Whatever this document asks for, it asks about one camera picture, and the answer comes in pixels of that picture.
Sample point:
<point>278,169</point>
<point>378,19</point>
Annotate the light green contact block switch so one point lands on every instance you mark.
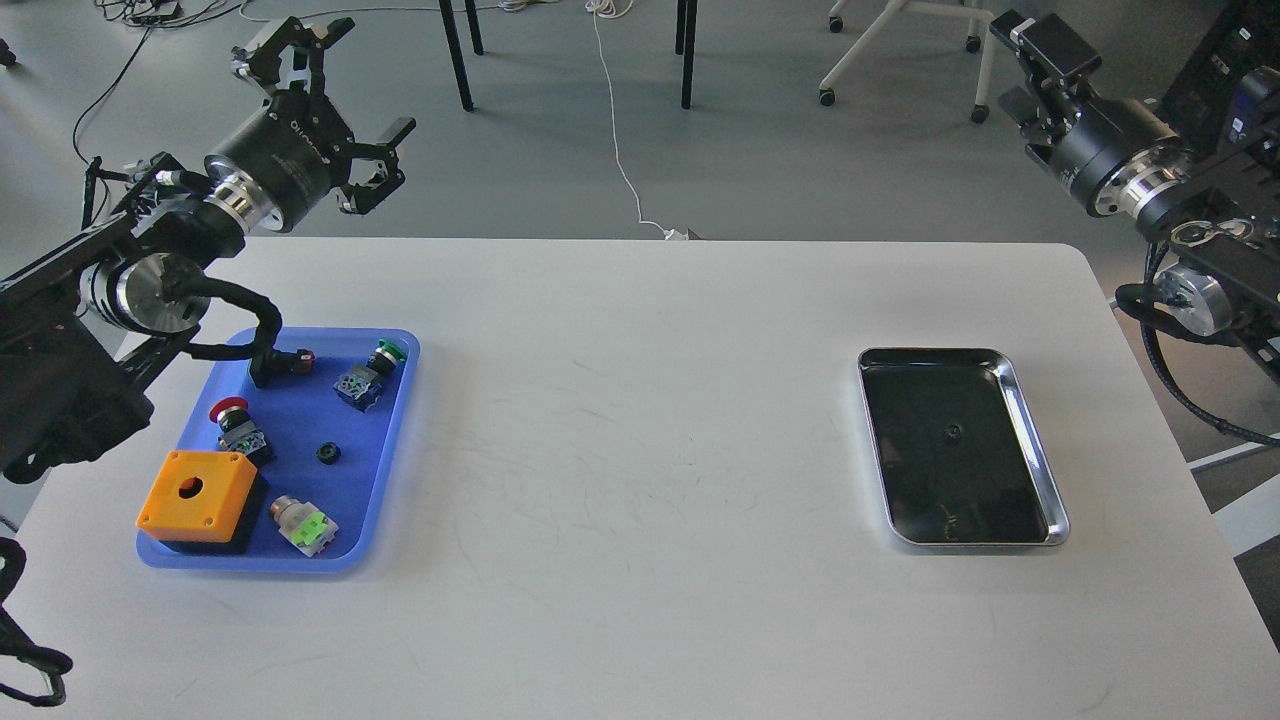
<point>303,525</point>

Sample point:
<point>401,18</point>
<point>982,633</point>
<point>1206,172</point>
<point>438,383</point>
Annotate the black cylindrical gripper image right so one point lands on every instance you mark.
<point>1117,155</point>

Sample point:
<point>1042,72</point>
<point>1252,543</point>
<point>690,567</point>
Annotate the red mushroom push button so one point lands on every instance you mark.
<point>238,431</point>

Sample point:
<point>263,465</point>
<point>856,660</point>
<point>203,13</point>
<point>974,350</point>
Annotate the black table leg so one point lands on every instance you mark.
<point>454,43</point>
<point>686,31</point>

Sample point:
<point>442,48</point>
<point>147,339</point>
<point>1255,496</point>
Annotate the orange and black button box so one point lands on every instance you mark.
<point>204,503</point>

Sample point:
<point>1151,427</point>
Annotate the green push button switch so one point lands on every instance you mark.
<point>363,384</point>

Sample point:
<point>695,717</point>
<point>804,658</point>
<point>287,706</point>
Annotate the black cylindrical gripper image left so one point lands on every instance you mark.
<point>284,159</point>

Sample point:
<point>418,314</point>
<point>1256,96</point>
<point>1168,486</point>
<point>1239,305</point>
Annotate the silver metal tray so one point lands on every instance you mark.
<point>994,489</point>

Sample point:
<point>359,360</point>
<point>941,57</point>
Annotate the blue plastic tray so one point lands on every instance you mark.
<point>298,413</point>

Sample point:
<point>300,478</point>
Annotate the black table leg left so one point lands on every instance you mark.
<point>454,43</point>

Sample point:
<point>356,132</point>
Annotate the black table leg right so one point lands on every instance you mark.
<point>686,31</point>

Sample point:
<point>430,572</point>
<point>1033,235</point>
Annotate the black cabinet on casters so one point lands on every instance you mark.
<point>1244,36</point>

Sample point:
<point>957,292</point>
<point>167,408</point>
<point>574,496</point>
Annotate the black selector switch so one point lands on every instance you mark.
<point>268,363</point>

